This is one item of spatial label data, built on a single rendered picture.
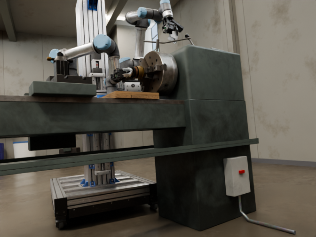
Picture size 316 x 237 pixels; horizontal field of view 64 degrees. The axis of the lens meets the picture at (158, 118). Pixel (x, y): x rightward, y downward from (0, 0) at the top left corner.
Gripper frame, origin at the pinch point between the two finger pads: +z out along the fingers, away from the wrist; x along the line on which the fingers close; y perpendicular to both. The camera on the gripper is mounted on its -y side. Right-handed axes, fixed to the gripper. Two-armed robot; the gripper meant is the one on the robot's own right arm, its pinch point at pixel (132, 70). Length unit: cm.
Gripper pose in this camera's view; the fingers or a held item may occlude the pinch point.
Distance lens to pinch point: 171.9
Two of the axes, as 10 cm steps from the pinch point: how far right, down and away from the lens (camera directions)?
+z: 5.6, -1.0, -8.2
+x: -0.7, -9.9, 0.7
